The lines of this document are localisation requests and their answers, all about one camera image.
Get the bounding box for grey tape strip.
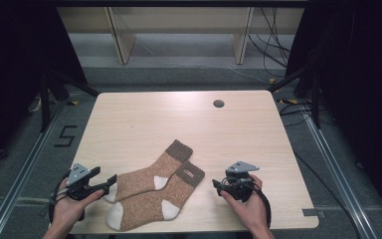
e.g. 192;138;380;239
301;207;326;219

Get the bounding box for bundle of black cables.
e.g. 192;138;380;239
246;7;292;70

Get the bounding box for brown and white sock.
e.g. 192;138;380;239
101;138;194;204

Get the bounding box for aluminium floor rail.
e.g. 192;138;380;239
0;99;66;239
298;102;381;239

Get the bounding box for left hand-held gripper black cable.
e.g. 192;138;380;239
39;168;73;224

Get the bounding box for black metal stand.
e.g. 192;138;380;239
267;62;323;129
38;69;101;134

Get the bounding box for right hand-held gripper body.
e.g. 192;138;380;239
223;160;261;204

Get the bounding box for thin white floor cable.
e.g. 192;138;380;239
134;39;271;85

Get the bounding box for hand-held gripper black cable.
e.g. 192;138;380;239
39;168;73;224
251;180;274;230

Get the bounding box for light wooden shelf unit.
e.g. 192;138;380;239
56;6;305;66

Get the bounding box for brown sock with cuff label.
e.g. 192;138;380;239
105;159;206;232

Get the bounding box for black curtain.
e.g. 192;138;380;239
0;0;89;173
285;0;382;230

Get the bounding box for person's left hand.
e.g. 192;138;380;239
51;177;105;231

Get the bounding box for right hand-held gripper black cable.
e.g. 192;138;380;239
251;180;274;230

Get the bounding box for black floor cable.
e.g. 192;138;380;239
279;102;363;239

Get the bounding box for person's right hand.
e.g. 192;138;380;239
220;173;271;231

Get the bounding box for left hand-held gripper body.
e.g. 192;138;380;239
65;162;105;201

